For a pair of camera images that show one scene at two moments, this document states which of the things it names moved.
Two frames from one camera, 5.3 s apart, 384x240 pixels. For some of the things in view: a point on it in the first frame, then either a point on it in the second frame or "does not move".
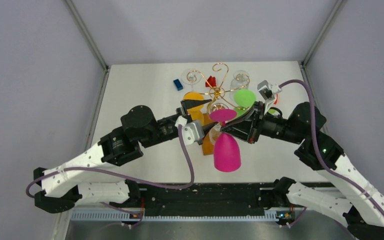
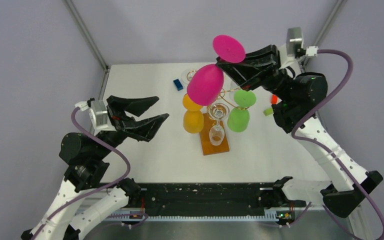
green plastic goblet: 244,100 does not move
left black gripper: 188,104 -> 141,129
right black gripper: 245,130 -> 258,69
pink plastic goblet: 226,155 -> 205,86
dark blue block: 178,84 does not move
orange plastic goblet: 195,113 does not move
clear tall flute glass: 191,76 does not move
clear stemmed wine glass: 218,126 does not move
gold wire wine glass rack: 217,91 -> 209,148
